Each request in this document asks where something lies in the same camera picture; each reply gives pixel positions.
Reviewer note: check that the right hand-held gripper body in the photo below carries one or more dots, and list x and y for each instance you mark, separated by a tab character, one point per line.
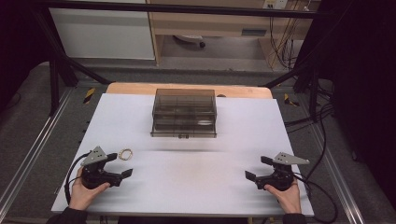
281	179

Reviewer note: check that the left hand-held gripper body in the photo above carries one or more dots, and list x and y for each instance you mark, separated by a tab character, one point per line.
93	177

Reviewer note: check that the person's left hand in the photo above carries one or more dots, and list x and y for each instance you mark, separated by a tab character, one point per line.
81	197

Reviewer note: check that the person's right hand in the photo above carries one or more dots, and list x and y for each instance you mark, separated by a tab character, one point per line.
290	200

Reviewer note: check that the white table cover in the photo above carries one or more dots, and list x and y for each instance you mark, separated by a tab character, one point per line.
186	180

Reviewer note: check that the yellow black tape strip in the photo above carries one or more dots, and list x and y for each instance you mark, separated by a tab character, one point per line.
89	95
290	101

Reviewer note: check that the wooden table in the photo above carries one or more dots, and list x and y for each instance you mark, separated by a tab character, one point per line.
134	88

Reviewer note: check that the clear smoky compartment box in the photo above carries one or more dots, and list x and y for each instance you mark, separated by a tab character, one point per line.
183	112

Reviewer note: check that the white cabinet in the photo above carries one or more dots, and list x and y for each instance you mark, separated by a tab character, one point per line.
99	34

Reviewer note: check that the dark curtain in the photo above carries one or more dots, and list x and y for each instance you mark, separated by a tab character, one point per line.
18	46
364	77

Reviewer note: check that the office chair base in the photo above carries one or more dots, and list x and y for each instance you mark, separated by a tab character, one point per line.
190	38

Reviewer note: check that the light wooden desk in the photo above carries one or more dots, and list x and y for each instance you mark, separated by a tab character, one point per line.
211	22

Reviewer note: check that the aluminium floor rail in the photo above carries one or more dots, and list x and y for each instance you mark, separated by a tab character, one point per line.
37	140
337	174

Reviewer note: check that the white wall socket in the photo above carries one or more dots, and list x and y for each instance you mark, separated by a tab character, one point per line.
275	3

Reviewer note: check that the black metal frame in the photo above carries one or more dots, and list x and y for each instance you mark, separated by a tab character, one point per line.
174	8

